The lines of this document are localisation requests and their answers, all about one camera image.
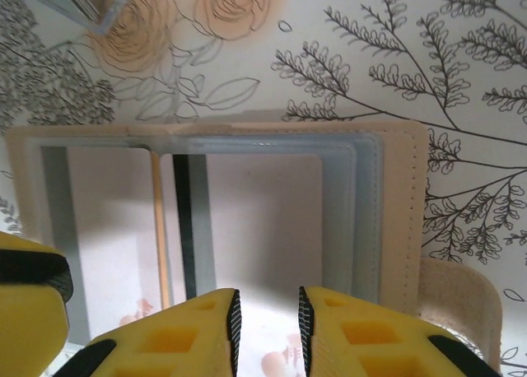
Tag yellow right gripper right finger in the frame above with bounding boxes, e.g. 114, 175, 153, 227
297, 286, 501, 377

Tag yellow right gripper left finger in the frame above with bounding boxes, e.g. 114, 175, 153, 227
51, 287, 243, 377

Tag beige card holder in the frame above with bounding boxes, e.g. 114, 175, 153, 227
4, 120, 505, 377

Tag white card grey band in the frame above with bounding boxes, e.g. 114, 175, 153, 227
40, 146, 157, 333

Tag white card black stripe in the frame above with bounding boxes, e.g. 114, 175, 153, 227
160, 153, 324, 303

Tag clear acrylic organizer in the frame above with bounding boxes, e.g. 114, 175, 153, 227
13, 0, 135, 36

